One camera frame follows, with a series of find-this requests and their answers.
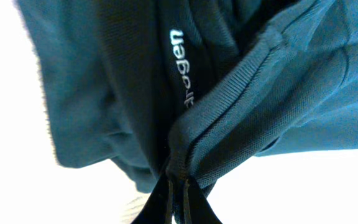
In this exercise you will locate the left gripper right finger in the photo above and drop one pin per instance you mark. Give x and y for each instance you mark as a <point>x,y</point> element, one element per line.
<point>196,209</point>

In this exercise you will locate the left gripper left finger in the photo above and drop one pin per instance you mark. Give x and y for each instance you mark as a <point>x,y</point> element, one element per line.
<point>158,207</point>

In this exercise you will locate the black polo shirt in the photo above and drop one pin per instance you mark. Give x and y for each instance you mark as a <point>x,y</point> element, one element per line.
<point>195,88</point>

